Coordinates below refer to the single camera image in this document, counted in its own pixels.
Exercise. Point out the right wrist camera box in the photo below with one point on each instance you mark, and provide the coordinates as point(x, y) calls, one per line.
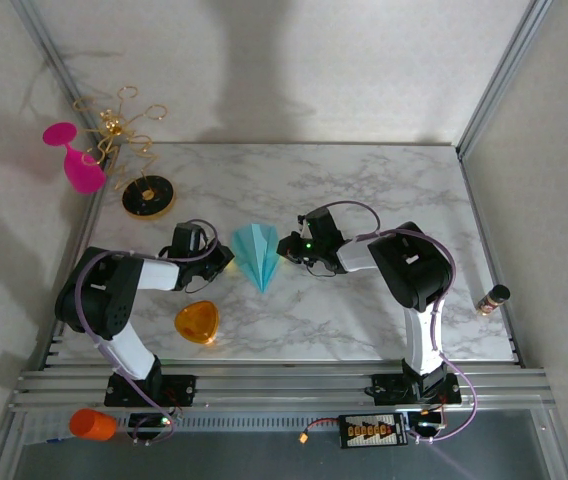
point(321, 226)

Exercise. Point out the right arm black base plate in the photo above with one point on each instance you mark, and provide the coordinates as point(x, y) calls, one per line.
point(386, 390)

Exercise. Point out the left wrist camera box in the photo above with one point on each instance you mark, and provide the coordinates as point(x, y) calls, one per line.
point(189, 241)

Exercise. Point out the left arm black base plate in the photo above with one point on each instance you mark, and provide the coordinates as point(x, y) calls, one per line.
point(184, 390)

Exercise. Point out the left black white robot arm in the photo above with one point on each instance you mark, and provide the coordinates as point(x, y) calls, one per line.
point(99, 295)

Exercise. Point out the pink plastic wine glass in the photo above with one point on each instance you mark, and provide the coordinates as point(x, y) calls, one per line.
point(81, 170)

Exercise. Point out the small brown bottle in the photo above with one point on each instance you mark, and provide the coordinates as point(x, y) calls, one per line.
point(491, 300)

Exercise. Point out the aluminium frame post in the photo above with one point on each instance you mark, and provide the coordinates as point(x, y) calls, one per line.
point(502, 75)
point(49, 50)

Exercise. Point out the light blue paper sheet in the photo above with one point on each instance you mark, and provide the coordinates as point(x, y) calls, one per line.
point(256, 255)

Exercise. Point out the orange plastic cup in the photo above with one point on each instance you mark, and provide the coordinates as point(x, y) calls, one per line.
point(91, 425)

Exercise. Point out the aluminium rail frame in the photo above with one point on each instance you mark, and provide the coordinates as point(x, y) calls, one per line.
point(284, 387)

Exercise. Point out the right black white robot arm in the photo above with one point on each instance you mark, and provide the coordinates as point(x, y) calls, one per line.
point(409, 270)

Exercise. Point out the orange triangular bowl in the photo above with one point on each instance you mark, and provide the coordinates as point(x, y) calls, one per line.
point(196, 320)

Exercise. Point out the black controller box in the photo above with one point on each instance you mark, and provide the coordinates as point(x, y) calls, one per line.
point(426, 425)
point(146, 422)

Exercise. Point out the black charger board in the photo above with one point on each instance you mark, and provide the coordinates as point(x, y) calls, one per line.
point(371, 431)

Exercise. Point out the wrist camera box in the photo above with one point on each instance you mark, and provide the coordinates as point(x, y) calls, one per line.
point(321, 226)
point(189, 241)

